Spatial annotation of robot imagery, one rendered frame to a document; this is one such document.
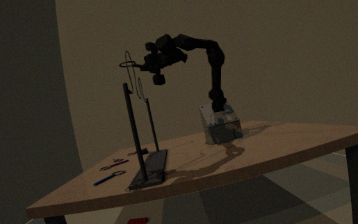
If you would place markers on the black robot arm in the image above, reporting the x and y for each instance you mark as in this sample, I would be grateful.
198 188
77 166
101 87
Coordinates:
168 47

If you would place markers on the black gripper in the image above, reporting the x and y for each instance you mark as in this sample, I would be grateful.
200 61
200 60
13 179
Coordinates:
158 79

